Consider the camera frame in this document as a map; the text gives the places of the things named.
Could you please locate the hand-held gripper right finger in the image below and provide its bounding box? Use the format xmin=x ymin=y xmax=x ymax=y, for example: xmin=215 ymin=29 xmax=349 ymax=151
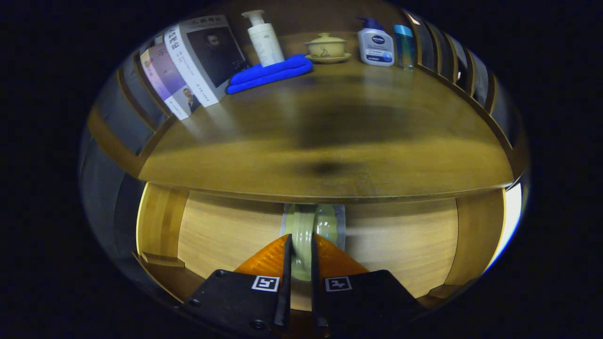
xmin=310 ymin=234 xmax=427 ymax=337

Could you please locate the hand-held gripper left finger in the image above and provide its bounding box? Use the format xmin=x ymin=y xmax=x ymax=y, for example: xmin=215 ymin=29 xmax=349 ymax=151
xmin=181 ymin=234 xmax=293 ymax=337

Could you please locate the wooden drawer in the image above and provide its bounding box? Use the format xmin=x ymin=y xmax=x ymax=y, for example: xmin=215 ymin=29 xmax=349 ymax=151
xmin=134 ymin=181 xmax=508 ymax=314

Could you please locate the wooden countertop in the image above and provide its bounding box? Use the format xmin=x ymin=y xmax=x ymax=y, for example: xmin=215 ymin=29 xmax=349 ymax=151
xmin=139 ymin=31 xmax=515 ymax=204

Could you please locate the blue folded cloth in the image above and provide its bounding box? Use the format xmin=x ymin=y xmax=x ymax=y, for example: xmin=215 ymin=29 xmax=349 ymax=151
xmin=225 ymin=53 xmax=314 ymax=95

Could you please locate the purple book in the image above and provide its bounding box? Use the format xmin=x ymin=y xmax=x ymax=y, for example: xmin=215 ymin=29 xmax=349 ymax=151
xmin=140 ymin=44 xmax=202 ymax=121

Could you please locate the white book with portrait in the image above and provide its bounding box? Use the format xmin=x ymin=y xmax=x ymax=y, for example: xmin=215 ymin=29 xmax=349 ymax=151
xmin=163 ymin=14 xmax=250 ymax=108

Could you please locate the beige lidded teacup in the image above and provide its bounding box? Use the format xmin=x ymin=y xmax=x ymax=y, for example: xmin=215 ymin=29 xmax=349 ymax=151
xmin=304 ymin=32 xmax=352 ymax=64

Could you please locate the white blue-label pump bottle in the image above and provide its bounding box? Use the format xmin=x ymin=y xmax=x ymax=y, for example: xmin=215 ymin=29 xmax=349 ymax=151
xmin=356 ymin=16 xmax=395 ymax=67

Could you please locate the teal clear bottle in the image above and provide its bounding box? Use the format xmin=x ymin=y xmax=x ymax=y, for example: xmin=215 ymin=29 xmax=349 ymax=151
xmin=393 ymin=24 xmax=416 ymax=71

